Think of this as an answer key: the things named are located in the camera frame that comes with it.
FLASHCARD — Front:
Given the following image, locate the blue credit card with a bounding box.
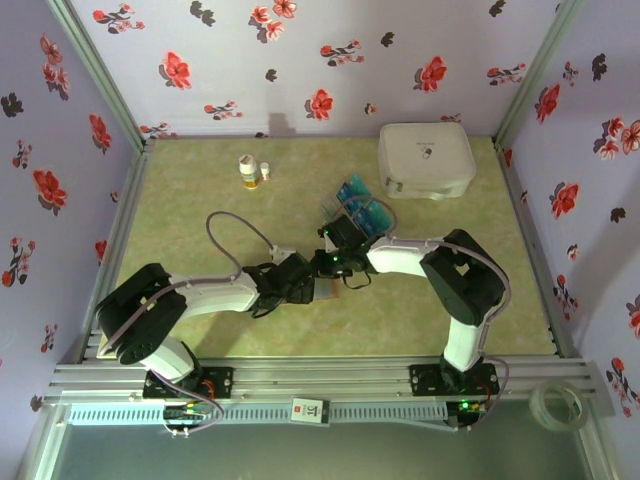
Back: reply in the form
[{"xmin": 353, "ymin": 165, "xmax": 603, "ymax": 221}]
[
  {"xmin": 349, "ymin": 199, "xmax": 381, "ymax": 234},
  {"xmin": 367, "ymin": 199, "xmax": 395, "ymax": 236},
  {"xmin": 335, "ymin": 173, "xmax": 372, "ymax": 204}
]

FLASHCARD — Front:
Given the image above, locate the grey right arm cable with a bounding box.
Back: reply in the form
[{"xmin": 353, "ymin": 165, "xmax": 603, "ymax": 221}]
[{"xmin": 337, "ymin": 196, "xmax": 514, "ymax": 434}]

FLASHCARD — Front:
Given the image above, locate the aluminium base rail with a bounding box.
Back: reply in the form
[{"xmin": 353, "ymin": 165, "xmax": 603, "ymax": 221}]
[{"xmin": 42, "ymin": 355, "xmax": 617, "ymax": 417}]

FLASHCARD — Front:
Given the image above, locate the aluminium frame post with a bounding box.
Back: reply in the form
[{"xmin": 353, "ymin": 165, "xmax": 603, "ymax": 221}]
[
  {"xmin": 14, "ymin": 405, "xmax": 71, "ymax": 480},
  {"xmin": 45, "ymin": 0, "xmax": 154, "ymax": 151},
  {"xmin": 574, "ymin": 417, "xmax": 619, "ymax": 480},
  {"xmin": 492, "ymin": 0, "xmax": 587, "ymax": 146}
]

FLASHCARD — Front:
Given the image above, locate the white slotted cable duct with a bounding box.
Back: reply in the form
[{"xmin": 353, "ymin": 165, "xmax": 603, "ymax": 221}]
[{"xmin": 67, "ymin": 402, "xmax": 449, "ymax": 426}]

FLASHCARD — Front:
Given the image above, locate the clear tape roll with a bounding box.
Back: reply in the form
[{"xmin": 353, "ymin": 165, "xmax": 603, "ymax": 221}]
[{"xmin": 529, "ymin": 382, "xmax": 590, "ymax": 432}]

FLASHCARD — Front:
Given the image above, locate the aluminium table edge rail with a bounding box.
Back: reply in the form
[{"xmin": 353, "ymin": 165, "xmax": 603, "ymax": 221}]
[
  {"xmin": 492, "ymin": 138, "xmax": 579, "ymax": 359},
  {"xmin": 74, "ymin": 139, "xmax": 157, "ymax": 364}
]

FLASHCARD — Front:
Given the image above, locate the white zipped medicine pouch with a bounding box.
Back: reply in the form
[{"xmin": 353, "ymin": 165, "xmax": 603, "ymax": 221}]
[{"xmin": 377, "ymin": 122, "xmax": 477, "ymax": 202}]

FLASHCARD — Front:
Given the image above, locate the white red label card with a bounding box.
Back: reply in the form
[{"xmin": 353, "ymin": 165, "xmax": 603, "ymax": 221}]
[{"xmin": 289, "ymin": 397, "xmax": 332, "ymax": 426}]

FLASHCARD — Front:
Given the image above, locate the orange brown card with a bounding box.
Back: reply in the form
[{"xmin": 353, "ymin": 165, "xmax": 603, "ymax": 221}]
[{"xmin": 312, "ymin": 277, "xmax": 342, "ymax": 304}]

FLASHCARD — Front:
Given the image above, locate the green circuit board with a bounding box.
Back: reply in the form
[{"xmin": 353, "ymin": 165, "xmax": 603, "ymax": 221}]
[
  {"xmin": 164, "ymin": 405, "xmax": 211, "ymax": 422},
  {"xmin": 452, "ymin": 399, "xmax": 489, "ymax": 416}
]

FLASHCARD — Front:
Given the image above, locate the clear acrylic card stand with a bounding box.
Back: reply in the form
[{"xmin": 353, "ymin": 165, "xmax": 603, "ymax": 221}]
[{"xmin": 319, "ymin": 172, "xmax": 397, "ymax": 240}]

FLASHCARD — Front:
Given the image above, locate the large white-capped pill bottle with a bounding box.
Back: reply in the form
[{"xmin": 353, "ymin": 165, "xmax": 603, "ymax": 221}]
[{"xmin": 237, "ymin": 153, "xmax": 262, "ymax": 191}]

